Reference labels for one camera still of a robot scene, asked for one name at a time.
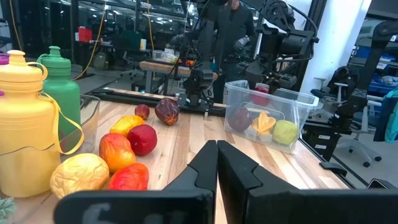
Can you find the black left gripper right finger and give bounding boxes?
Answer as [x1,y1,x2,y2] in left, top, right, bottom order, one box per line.
[217,140,398,224]

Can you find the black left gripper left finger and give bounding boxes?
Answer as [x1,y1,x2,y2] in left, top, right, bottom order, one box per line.
[54,140,218,224]

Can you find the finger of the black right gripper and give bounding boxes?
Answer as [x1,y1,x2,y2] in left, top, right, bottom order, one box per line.
[247,73,259,90]
[269,77,282,94]

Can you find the yellow starfruit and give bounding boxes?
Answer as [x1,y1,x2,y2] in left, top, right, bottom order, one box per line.
[251,111,277,136]

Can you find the dark red round fruit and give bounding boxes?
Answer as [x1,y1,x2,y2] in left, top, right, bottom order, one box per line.
[228,107,252,133]

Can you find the green apple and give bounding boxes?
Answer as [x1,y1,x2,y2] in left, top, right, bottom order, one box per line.
[272,119,299,146]

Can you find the green plastic bottle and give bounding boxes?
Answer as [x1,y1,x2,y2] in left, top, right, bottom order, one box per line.
[36,45,81,141]

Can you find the yellow plastic bottle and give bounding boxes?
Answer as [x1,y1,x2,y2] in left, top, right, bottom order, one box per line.
[0,49,85,198]

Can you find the clear plastic bin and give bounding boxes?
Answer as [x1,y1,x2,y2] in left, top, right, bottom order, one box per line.
[223,80,320,154]

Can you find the person's hand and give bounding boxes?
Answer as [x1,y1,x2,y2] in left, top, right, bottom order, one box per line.
[233,36,251,53]

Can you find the person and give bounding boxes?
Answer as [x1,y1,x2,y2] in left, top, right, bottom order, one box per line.
[214,0,257,103]

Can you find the orange red fruit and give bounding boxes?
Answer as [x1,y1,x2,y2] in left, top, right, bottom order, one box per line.
[98,133,137,174]

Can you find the black control box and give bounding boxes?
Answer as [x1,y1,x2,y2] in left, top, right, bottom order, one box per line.
[303,123,338,161]

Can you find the pale yellow fruit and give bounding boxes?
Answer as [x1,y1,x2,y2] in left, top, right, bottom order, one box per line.
[49,152,110,200]

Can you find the dark red wrinkled fruit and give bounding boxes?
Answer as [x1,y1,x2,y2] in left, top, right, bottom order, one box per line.
[154,97,180,126]

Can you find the clear background container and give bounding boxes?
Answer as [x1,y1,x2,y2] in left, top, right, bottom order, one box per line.
[152,49,180,65]

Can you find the wooden background table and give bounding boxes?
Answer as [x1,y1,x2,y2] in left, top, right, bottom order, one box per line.
[139,60,218,94]

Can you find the small red fruit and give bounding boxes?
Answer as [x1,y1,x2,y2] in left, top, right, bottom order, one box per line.
[134,103,150,121]

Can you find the clear bottle tray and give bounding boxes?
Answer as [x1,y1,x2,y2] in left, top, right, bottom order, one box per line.
[0,94,101,162]

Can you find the teal cloth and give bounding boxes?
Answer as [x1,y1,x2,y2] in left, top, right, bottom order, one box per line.
[373,88,398,144]

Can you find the green succulent plant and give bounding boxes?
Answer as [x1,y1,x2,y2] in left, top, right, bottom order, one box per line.
[0,196,16,223]

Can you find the red box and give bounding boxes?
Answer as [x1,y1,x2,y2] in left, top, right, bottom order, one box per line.
[77,27,93,42]

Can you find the yellow hanging cable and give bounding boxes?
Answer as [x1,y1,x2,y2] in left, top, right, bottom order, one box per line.
[72,0,108,82]

